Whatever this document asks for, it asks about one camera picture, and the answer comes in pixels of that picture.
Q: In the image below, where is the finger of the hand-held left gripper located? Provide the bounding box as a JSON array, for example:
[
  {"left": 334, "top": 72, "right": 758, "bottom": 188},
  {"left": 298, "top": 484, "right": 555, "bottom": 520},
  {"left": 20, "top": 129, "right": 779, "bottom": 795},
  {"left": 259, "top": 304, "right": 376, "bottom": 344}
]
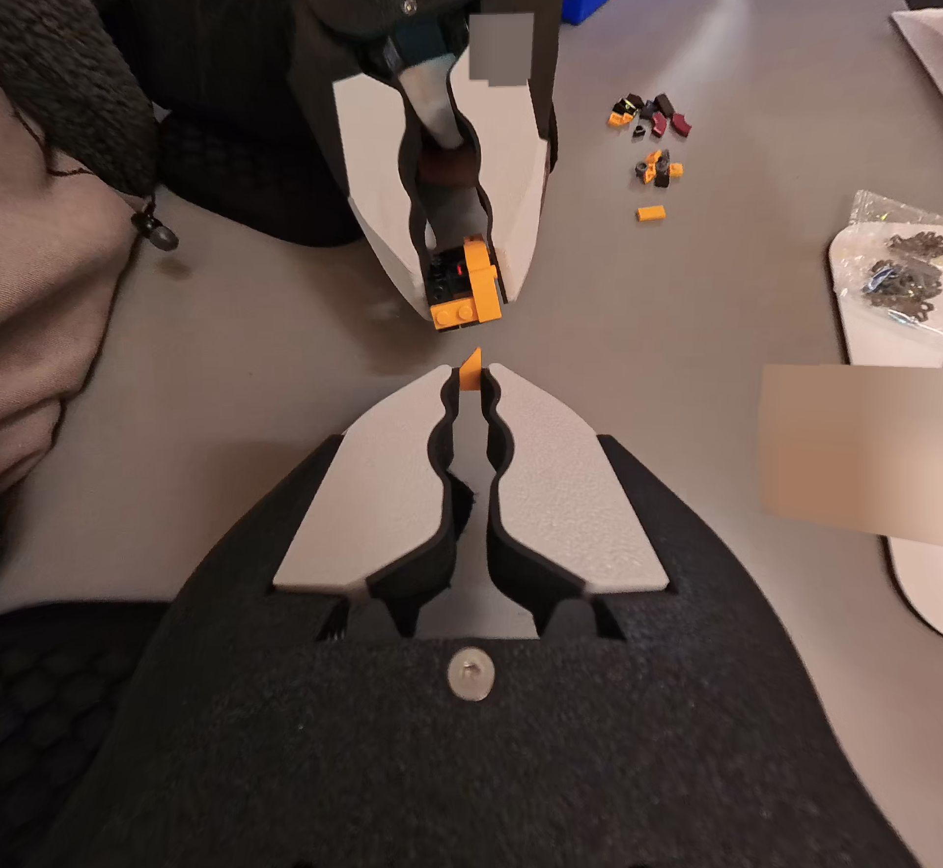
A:
[
  {"left": 333, "top": 71, "right": 436, "bottom": 324},
  {"left": 448, "top": 57, "right": 554, "bottom": 305}
]

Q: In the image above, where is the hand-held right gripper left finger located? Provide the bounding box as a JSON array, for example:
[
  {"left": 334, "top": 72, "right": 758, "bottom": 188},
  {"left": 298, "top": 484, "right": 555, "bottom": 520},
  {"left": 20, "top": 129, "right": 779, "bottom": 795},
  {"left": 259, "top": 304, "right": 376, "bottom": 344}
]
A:
[{"left": 273, "top": 363, "right": 474, "bottom": 639}]

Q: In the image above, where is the black drawstring cord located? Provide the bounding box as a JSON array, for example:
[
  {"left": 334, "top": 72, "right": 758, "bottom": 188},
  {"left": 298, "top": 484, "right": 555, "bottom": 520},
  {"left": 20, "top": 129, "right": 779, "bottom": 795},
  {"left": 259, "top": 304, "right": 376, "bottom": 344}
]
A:
[{"left": 15, "top": 102, "right": 181, "bottom": 254}]

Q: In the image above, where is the clear plastic bag of parts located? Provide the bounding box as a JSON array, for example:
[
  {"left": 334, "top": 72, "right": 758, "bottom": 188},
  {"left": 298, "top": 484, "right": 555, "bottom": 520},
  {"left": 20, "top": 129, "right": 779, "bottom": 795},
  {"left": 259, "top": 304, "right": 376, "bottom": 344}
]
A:
[{"left": 829, "top": 190, "right": 943, "bottom": 340}]

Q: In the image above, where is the pile of small lego pieces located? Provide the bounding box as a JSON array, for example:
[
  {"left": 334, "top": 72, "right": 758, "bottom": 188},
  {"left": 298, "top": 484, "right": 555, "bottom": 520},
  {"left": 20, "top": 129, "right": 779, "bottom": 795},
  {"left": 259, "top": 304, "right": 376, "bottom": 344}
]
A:
[{"left": 608, "top": 93, "right": 693, "bottom": 189}]

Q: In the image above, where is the orange and black lego model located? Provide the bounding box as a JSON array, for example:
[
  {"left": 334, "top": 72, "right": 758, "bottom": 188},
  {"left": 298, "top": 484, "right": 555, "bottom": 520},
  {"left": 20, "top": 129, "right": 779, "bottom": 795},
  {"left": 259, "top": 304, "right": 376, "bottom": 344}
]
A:
[{"left": 426, "top": 234, "right": 511, "bottom": 333}]

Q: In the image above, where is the beige shirt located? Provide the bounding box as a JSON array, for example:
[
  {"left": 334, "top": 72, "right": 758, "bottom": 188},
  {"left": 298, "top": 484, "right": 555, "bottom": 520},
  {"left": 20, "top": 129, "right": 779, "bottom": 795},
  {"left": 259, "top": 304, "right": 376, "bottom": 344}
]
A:
[{"left": 0, "top": 87, "right": 159, "bottom": 497}]

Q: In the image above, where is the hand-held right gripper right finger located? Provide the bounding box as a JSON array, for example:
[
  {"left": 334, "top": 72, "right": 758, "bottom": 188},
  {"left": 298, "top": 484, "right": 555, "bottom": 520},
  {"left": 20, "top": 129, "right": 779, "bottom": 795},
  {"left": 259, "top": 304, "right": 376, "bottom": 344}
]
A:
[{"left": 481, "top": 363, "right": 671, "bottom": 639}]

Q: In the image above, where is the black fleece jacket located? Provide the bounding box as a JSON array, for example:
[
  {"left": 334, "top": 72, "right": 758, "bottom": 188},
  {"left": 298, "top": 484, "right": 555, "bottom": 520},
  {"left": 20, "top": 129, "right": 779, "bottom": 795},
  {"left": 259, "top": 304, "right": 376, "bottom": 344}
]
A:
[{"left": 0, "top": 0, "right": 162, "bottom": 200}]

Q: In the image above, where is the person's left forearm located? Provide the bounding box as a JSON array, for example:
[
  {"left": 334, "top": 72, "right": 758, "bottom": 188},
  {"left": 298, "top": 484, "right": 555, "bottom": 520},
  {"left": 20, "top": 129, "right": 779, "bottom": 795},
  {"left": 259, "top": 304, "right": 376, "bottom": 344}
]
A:
[{"left": 103, "top": 0, "right": 365, "bottom": 248}]

